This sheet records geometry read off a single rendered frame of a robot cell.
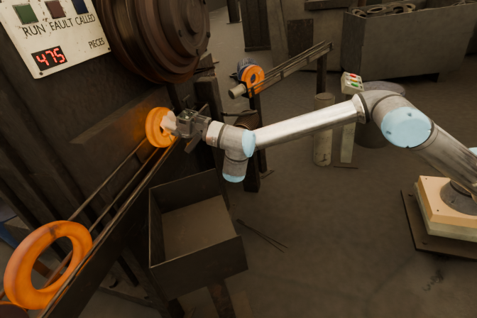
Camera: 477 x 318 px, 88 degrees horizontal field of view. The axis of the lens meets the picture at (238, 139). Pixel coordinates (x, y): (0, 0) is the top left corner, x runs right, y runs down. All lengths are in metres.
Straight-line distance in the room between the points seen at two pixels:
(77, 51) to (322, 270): 1.31
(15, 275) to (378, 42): 2.95
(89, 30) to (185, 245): 0.69
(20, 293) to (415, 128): 1.04
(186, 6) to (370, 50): 2.28
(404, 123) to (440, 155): 0.19
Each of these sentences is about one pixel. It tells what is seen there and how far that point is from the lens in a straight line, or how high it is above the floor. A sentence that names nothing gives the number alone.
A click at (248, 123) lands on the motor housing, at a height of 0.52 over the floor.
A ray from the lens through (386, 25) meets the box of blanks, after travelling 2.97.
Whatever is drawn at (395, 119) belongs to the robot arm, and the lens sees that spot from 0.87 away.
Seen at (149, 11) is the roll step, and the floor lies 1.16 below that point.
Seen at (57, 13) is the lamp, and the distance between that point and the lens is 0.87.
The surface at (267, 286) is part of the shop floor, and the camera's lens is 1.34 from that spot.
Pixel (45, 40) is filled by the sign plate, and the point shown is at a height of 1.14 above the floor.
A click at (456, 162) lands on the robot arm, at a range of 1.06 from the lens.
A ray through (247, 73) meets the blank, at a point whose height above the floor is 0.75.
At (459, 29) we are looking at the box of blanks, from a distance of 3.33.
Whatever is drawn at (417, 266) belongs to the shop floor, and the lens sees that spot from 1.50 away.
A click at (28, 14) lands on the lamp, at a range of 0.83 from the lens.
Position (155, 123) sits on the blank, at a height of 0.81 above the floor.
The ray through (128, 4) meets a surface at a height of 1.18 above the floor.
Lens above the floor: 1.19
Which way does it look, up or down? 32 degrees down
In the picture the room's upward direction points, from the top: 9 degrees counter-clockwise
